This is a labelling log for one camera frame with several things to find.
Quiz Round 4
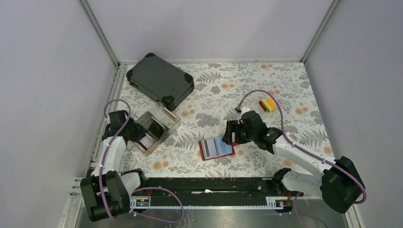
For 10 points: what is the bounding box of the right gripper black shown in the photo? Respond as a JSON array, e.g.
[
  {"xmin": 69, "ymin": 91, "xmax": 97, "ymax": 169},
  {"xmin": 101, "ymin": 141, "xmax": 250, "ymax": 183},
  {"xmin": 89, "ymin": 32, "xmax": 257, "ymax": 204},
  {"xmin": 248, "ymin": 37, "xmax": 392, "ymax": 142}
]
[{"xmin": 221, "ymin": 120, "xmax": 257, "ymax": 145}]

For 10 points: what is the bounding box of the red leather card holder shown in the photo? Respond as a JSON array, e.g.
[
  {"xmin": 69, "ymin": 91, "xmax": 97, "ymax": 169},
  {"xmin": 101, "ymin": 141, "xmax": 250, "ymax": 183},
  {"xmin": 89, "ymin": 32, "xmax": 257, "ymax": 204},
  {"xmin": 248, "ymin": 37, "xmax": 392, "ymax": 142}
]
[{"xmin": 198, "ymin": 136, "xmax": 235, "ymax": 161}]

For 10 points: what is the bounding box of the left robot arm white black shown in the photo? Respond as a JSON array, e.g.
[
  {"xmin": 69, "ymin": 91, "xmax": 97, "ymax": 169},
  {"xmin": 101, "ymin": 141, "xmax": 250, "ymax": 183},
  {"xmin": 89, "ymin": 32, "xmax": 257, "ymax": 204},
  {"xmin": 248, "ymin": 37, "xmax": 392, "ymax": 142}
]
[{"xmin": 80, "ymin": 110, "xmax": 147, "ymax": 222}]

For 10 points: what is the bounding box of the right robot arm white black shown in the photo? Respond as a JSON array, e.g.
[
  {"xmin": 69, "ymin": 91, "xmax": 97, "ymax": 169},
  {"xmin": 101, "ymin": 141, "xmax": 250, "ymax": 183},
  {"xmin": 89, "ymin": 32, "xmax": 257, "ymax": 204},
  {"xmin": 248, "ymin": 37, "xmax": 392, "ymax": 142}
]
[{"xmin": 222, "ymin": 110, "xmax": 365, "ymax": 214}]

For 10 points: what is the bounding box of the white card stack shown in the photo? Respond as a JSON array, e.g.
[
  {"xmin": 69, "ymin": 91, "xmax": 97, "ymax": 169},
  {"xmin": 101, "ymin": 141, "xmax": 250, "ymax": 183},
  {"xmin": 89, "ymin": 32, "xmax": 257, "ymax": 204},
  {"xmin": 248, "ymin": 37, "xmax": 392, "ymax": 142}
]
[{"xmin": 138, "ymin": 134, "xmax": 154, "ymax": 151}]

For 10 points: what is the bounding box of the clear acrylic card organizer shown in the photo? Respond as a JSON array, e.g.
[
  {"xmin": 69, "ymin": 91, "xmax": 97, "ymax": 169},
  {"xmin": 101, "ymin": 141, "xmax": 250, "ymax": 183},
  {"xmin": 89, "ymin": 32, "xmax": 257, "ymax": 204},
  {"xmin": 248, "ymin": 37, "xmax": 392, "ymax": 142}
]
[{"xmin": 136, "ymin": 103, "xmax": 181, "ymax": 145}]

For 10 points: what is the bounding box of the wooden block base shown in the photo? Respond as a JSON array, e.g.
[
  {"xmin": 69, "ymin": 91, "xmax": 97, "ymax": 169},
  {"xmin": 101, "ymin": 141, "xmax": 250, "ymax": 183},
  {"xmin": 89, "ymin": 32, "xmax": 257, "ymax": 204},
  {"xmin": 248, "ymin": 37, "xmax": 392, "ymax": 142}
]
[{"xmin": 134, "ymin": 137, "xmax": 158, "ymax": 157}]

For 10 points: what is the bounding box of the orange green sticky note block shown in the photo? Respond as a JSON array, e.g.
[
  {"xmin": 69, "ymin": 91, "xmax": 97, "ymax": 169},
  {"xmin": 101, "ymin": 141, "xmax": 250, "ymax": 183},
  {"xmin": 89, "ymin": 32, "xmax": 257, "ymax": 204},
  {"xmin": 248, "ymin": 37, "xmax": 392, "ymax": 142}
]
[{"xmin": 259, "ymin": 98, "xmax": 275, "ymax": 113}]

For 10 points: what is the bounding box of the floral patterned table mat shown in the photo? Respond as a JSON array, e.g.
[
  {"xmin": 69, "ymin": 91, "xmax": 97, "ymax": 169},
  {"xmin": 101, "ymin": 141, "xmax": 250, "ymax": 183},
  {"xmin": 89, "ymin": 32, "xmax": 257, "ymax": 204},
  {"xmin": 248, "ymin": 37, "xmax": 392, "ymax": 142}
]
[{"xmin": 120, "ymin": 63, "xmax": 333, "ymax": 177}]

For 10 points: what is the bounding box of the dark grey hard case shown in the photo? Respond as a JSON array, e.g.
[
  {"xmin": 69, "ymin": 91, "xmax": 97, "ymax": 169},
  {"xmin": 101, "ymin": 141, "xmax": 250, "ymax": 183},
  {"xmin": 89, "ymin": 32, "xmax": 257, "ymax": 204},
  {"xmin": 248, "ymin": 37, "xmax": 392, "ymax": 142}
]
[{"xmin": 126, "ymin": 53, "xmax": 194, "ymax": 111}]

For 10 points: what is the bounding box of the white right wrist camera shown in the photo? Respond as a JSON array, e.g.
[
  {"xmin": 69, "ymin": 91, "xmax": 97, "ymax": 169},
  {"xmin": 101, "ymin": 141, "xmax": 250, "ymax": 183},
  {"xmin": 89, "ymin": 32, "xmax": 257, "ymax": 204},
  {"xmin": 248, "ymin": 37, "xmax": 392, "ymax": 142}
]
[{"xmin": 235, "ymin": 106, "xmax": 251, "ymax": 116}]

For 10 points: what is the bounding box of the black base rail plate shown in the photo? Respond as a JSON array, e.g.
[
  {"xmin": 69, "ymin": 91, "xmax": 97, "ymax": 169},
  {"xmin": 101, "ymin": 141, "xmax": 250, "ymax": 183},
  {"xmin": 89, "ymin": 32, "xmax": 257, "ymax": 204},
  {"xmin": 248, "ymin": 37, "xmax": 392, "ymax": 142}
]
[{"xmin": 129, "ymin": 178, "xmax": 297, "ymax": 210}]

